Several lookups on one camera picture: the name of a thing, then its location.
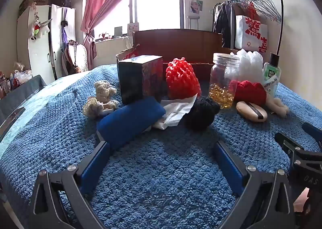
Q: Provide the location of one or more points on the grey crutches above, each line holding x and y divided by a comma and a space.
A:
193, 17

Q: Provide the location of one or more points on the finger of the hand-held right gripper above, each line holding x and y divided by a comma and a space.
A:
294, 151
313, 133

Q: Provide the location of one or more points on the purple hanging bag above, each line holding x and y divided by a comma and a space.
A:
64, 30

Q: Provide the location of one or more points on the black clothes rack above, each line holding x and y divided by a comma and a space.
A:
281, 17

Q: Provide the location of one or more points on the dark covered desk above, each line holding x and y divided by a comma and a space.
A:
20, 93

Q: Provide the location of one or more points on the red mesh bath sponge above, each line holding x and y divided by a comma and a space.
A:
182, 80

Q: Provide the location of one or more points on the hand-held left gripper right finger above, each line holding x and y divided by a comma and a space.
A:
227, 163

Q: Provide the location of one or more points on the dark printed box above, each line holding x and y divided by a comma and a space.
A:
138, 80

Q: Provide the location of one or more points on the black knitted pouch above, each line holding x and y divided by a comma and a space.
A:
200, 113

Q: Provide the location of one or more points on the white paper bag red print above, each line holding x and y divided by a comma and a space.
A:
245, 32

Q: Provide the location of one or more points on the chair with white cushion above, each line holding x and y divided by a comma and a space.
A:
79, 57

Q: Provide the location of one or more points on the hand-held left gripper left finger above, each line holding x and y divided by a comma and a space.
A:
94, 166

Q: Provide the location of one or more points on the cream crocheted toy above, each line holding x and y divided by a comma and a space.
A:
93, 108
105, 89

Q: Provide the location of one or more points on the cream plush piece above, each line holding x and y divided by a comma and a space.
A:
279, 108

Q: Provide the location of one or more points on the pink curtain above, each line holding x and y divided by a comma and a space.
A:
100, 0

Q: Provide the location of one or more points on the blue towel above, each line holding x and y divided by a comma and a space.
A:
130, 118

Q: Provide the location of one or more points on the red knitted pouch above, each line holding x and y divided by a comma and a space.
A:
249, 91

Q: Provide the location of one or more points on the wall poster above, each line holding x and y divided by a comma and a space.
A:
195, 6

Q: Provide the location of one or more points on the white tissue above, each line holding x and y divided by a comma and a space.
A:
176, 113

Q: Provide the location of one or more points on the cardboard box with red lining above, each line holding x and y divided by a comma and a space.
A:
176, 45

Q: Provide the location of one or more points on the green liquid bottle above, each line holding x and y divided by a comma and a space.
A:
270, 75

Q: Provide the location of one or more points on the dark purple bag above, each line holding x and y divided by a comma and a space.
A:
61, 0

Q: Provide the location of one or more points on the window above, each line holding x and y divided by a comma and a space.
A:
156, 0

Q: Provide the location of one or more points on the pink greeting card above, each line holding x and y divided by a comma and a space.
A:
133, 29

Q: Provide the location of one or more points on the hanging plush toy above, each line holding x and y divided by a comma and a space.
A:
37, 27

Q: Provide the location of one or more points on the clear plastic bag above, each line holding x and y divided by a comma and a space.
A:
22, 76

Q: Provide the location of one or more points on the white mesh bath sponge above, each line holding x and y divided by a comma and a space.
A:
251, 65

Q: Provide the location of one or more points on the white wardrobe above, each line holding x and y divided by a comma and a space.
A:
27, 50

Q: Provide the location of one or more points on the glass jar of golden beads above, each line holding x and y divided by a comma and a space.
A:
222, 75

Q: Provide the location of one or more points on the blue knitted blanket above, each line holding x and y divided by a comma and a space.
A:
163, 158

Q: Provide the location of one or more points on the dark hanging clothes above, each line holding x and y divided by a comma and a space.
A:
224, 22

